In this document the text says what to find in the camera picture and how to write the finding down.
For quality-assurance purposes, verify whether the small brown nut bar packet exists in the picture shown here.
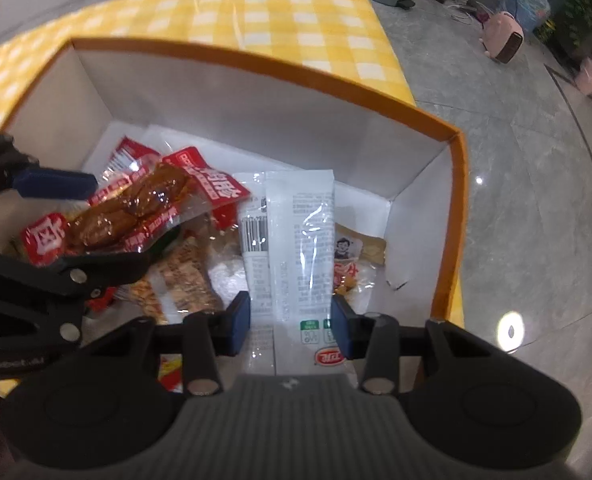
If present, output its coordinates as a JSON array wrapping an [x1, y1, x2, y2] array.
[[120, 280, 167, 322]]

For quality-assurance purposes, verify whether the beige packet with cartoon face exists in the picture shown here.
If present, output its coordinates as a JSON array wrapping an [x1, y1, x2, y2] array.
[[332, 225, 388, 296]]

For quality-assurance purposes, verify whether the orange cardboard box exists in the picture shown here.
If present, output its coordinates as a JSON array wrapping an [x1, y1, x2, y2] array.
[[0, 36, 469, 392]]

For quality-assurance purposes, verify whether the long white snack packet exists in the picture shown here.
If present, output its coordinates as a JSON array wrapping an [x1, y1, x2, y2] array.
[[263, 169, 349, 379]]

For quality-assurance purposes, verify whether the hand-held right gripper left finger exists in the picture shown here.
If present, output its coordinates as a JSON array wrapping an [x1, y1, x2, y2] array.
[[78, 290, 252, 397]]

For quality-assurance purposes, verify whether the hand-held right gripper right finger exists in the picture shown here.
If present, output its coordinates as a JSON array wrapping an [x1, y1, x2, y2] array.
[[329, 294, 492, 394]]

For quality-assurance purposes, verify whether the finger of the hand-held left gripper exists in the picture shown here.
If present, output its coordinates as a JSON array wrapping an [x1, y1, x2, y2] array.
[[0, 245, 149, 347], [0, 132, 99, 202]]

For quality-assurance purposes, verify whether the pink fan heater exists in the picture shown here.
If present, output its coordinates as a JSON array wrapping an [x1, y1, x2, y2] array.
[[480, 12, 526, 65]]

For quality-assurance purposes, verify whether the yellow checked tablecloth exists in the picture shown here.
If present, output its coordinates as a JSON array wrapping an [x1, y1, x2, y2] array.
[[0, 0, 417, 134]]

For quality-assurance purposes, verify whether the red packet with white label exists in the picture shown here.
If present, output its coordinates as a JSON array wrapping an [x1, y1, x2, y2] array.
[[98, 136, 165, 186]]

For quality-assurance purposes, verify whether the red and yellow packet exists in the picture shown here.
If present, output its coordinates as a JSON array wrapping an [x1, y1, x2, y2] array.
[[158, 355, 185, 392]]

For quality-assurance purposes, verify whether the large brown nut bar packet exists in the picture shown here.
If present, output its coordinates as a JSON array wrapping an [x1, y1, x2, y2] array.
[[151, 237, 225, 322]]

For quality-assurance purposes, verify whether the red packet with brown meat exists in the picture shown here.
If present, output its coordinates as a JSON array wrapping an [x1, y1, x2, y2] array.
[[20, 147, 255, 267]]

